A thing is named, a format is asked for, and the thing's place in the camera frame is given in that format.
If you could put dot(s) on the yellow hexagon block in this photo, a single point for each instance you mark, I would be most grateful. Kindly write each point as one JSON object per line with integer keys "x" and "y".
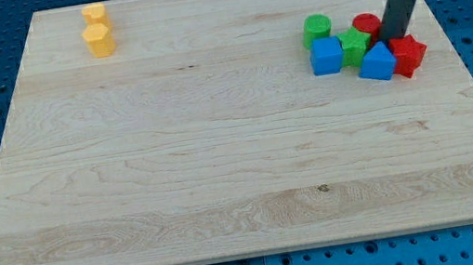
{"x": 99, "y": 40}

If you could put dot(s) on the red cylinder block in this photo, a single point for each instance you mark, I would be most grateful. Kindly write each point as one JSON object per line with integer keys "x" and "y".
{"x": 368, "y": 23}

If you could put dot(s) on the red star block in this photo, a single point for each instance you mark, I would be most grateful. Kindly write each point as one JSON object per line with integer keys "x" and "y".
{"x": 409, "y": 54}

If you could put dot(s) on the green star block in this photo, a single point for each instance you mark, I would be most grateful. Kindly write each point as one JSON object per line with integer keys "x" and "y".
{"x": 354, "y": 44}

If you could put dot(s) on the blue triangle block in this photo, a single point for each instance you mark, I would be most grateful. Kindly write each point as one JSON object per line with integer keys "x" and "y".
{"x": 378, "y": 63}

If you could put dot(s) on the green cylinder block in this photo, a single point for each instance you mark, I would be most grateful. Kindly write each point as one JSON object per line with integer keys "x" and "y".
{"x": 315, "y": 26}

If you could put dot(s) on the blue cube block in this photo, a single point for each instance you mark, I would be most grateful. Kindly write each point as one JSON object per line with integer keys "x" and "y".
{"x": 326, "y": 56}

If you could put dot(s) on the wooden board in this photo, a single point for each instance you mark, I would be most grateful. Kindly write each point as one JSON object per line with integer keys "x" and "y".
{"x": 206, "y": 137}

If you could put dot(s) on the yellow heart block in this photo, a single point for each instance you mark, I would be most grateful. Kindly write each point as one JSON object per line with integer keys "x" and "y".
{"x": 96, "y": 13}

